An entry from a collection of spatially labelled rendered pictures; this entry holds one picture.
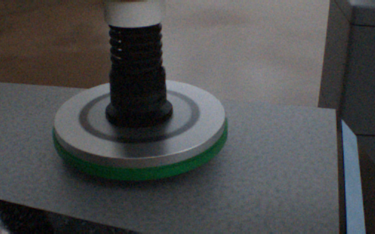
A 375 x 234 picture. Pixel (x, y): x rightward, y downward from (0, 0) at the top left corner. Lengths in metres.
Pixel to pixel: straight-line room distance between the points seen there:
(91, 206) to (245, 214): 0.17
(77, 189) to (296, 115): 0.34
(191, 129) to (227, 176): 0.07
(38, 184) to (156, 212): 0.15
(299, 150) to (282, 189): 0.09
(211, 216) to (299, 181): 0.12
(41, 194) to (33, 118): 0.20
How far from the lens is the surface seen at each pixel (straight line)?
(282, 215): 0.54
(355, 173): 0.68
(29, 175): 0.63
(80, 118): 0.62
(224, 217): 0.54
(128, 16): 0.54
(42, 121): 0.75
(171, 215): 0.54
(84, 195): 0.58
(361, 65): 1.55
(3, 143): 0.71
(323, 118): 0.75
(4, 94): 0.86
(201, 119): 0.60
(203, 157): 0.56
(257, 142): 0.67
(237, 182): 0.59
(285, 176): 0.61
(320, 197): 0.58
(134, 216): 0.54
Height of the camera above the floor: 1.20
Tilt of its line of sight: 28 degrees down
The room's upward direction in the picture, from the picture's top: straight up
